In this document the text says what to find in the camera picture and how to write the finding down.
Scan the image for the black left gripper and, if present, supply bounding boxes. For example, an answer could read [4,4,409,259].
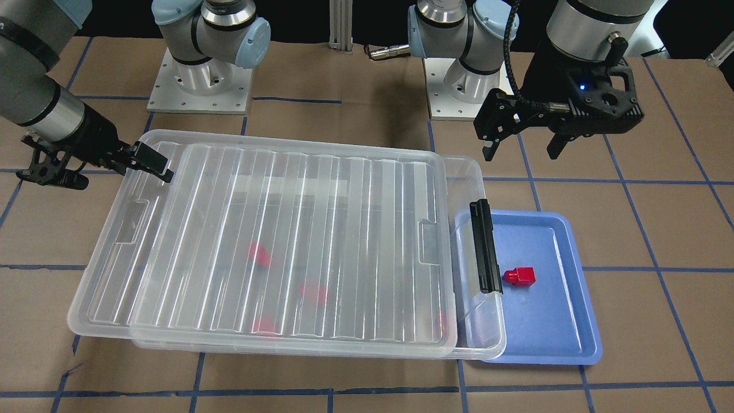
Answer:
[474,44,645,162]

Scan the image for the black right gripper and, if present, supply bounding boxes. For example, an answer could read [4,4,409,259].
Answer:
[16,106,175,190]

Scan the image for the red block carried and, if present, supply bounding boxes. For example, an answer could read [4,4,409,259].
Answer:
[502,267,537,287]

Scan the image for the clear plastic box lid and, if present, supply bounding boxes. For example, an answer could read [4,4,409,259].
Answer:
[67,129,458,359]

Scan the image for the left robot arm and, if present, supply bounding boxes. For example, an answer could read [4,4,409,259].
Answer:
[407,1,652,161]

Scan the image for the red block under lid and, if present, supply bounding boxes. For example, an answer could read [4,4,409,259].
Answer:
[299,283,329,309]
[251,317,281,337]
[247,243,272,268]

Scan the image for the clear plastic storage box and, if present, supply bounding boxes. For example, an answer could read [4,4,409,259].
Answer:
[130,151,506,359]

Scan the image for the blue plastic tray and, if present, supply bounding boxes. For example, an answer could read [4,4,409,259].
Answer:
[449,210,603,365]

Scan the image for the red block under lid front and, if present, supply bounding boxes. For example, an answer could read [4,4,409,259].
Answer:
[251,317,281,337]

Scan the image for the red block under lid middle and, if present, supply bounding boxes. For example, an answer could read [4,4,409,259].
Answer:
[299,283,329,309]

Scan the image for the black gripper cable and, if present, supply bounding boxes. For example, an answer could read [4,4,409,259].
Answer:
[502,0,551,110]

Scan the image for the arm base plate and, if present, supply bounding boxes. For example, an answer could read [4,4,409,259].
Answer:
[423,58,512,121]
[147,49,254,115]

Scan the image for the black box latch handle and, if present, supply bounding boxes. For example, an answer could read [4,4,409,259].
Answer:
[469,198,503,294]

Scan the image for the red block near box wall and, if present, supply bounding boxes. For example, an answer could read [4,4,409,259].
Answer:
[437,311,450,337]

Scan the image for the aluminium frame profile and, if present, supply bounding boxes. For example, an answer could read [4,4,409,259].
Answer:
[328,0,353,54]

